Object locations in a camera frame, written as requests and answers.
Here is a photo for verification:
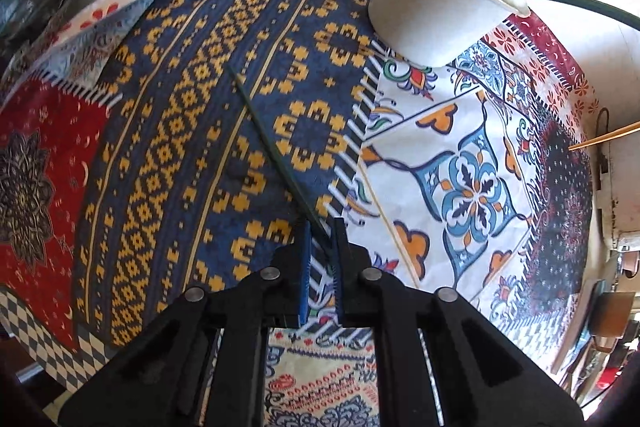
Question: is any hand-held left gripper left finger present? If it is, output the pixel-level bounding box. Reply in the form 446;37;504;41
57;221;313;427

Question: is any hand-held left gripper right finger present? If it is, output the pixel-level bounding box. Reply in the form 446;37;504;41
330;217;586;427

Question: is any wooden chopstick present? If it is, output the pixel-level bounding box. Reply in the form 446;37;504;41
569;121;640;152

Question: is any patchwork printed table mat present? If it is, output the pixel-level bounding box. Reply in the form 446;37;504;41
0;0;601;427

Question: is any black power cable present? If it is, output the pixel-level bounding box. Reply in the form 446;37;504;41
595;107;613;172

